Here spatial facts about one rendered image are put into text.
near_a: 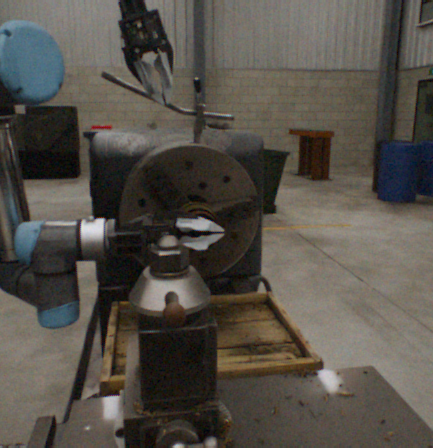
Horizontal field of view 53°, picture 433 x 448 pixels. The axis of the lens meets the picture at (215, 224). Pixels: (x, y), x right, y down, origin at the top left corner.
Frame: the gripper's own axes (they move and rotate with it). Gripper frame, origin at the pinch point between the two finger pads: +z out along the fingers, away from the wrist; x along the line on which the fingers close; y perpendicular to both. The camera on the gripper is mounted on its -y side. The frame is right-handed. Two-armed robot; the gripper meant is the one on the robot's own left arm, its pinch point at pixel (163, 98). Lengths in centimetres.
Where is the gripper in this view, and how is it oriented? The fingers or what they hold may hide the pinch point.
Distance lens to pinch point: 87.2
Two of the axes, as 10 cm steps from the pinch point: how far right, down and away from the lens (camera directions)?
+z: 3.0, 9.1, 2.8
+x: 9.4, -3.4, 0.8
